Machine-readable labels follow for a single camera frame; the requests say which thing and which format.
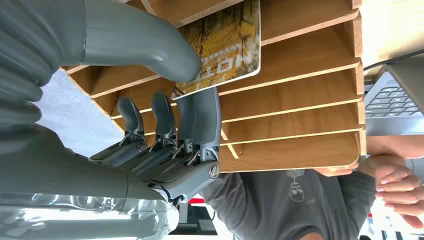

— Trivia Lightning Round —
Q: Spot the person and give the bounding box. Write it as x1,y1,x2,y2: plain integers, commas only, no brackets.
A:
199,168,378,240

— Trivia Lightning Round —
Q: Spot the wooden slotted card rack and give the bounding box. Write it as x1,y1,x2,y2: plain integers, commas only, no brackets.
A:
61,0,368,174

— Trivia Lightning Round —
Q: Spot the grey laptop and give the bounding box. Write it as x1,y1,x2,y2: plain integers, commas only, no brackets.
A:
363,49,424,137

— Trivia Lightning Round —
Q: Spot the ribbed grey right arm sleeve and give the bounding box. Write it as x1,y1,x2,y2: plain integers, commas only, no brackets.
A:
0,0,85,135

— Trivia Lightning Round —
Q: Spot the black monitor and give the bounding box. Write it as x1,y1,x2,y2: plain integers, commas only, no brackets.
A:
170,201,218,237

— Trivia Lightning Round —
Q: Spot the clear plastic film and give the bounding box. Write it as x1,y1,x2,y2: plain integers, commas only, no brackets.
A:
0,193,180,240

